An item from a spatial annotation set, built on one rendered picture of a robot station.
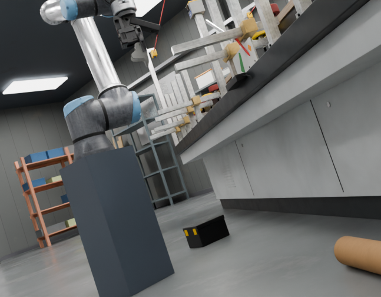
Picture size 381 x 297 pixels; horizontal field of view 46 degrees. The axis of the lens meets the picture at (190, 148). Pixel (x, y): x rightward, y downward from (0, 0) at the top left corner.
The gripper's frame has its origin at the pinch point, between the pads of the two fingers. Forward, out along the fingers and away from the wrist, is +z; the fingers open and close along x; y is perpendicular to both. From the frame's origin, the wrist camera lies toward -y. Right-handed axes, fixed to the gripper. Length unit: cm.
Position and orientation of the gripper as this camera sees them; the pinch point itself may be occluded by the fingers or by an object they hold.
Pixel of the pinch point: (148, 63)
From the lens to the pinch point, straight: 169.2
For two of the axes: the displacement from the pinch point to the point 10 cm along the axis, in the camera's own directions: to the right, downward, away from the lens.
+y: -9.3, 3.0, -2.0
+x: 1.7, -1.2, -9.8
